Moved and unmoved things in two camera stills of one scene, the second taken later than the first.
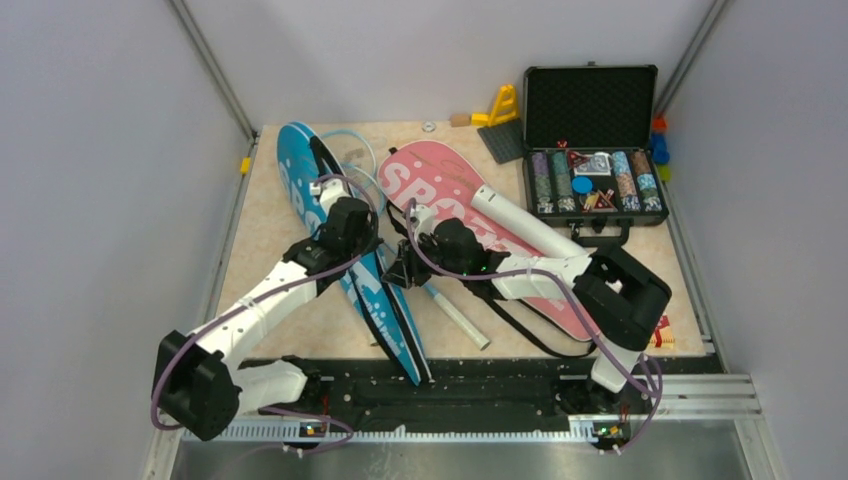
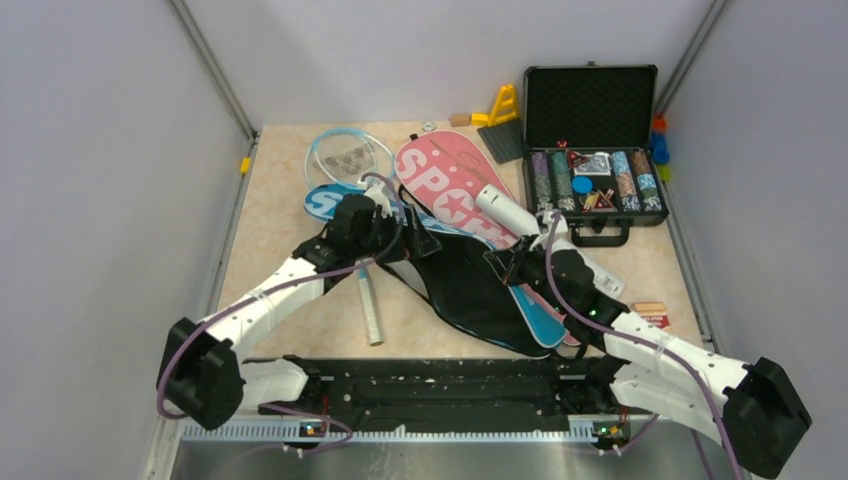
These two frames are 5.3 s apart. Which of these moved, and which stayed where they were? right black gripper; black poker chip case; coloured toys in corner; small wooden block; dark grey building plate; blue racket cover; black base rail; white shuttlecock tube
Moved: right black gripper; blue racket cover
Stayed: black poker chip case; small wooden block; coloured toys in corner; dark grey building plate; black base rail; white shuttlecock tube
